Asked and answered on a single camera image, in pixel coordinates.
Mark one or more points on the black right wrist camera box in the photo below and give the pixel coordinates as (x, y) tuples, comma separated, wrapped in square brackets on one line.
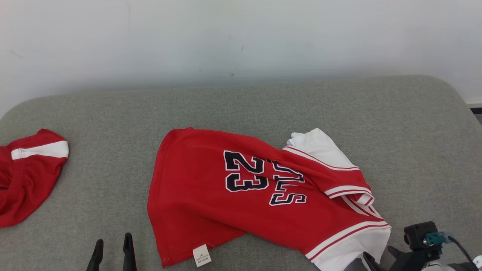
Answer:
[(418, 233)]

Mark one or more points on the white and dark baseboard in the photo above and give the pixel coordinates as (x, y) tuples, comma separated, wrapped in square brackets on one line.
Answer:
[(475, 106)]

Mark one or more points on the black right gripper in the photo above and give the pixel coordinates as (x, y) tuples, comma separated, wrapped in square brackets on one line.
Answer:
[(416, 259)]

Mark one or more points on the red jersey with white sleeves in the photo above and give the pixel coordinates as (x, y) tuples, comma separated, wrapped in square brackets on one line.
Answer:
[(211, 214)]

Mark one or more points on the red shorts with white stripe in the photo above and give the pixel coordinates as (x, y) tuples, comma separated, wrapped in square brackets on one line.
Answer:
[(26, 180)]

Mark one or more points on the teal right camera connector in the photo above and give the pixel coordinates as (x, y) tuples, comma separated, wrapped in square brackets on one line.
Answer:
[(436, 238)]

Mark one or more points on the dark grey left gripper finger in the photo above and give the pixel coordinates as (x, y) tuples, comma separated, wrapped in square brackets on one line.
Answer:
[(128, 256), (96, 258)]

